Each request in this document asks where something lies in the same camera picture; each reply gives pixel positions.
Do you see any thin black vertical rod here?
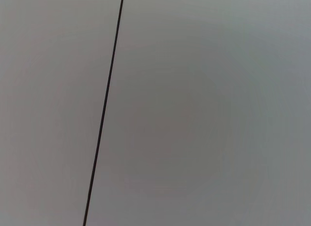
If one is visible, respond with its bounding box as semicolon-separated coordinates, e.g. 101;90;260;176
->
82;0;125;226

